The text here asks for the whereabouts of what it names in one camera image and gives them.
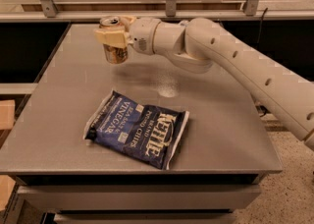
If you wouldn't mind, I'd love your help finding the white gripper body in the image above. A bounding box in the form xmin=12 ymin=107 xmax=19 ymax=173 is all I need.
xmin=130 ymin=18 xmax=161 ymax=55

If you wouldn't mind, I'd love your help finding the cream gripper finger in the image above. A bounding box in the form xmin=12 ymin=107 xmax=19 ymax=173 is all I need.
xmin=94 ymin=26 xmax=130 ymax=48
xmin=120 ymin=16 xmax=136 ymax=28

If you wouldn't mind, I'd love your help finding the orange soda can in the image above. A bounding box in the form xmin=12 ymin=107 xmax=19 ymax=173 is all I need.
xmin=99 ymin=16 xmax=128 ymax=64

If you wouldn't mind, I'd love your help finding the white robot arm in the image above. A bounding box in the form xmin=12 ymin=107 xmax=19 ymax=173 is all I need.
xmin=94 ymin=16 xmax=314 ymax=149

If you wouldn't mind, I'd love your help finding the blue Kettle chips bag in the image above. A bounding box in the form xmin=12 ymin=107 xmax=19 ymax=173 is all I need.
xmin=83 ymin=90 xmax=189 ymax=170

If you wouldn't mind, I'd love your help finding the cardboard box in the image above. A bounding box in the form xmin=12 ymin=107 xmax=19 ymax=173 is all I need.
xmin=0 ymin=100 xmax=15 ymax=130

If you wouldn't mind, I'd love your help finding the grey table drawer front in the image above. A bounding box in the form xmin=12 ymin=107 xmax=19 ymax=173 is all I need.
xmin=18 ymin=185 xmax=261 ymax=211

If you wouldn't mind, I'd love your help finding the black cable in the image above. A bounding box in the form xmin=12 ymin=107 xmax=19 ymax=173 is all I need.
xmin=256 ymin=7 xmax=269 ymax=45

